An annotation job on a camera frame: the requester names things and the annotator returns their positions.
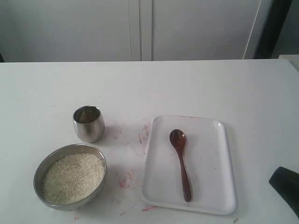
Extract white cabinet doors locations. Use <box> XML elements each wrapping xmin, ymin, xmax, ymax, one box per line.
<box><xmin>0</xmin><ymin>0</ymin><xmax>271</xmax><ymax>62</ymax></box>

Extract white rectangular tray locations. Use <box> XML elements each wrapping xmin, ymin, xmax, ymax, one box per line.
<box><xmin>142</xmin><ymin>115</ymin><xmax>236</xmax><ymax>215</ymax></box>

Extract dark door frame post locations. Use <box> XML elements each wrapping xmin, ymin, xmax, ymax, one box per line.
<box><xmin>253</xmin><ymin>0</ymin><xmax>292</xmax><ymax>59</ymax></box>

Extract steel rice bowl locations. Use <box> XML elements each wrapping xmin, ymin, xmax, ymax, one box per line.
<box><xmin>33</xmin><ymin>144</ymin><xmax>107</xmax><ymax>211</ymax></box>

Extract brown wooden spoon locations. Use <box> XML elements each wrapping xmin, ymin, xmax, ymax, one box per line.
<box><xmin>169</xmin><ymin>129</ymin><xmax>192</xmax><ymax>202</ymax></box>

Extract white rice heap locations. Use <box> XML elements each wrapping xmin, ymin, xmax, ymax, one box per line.
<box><xmin>43</xmin><ymin>153</ymin><xmax>105</xmax><ymax>205</ymax></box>

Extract steel cup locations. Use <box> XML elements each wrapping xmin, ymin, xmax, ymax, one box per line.
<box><xmin>72</xmin><ymin>105</ymin><xmax>105</xmax><ymax>143</ymax></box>

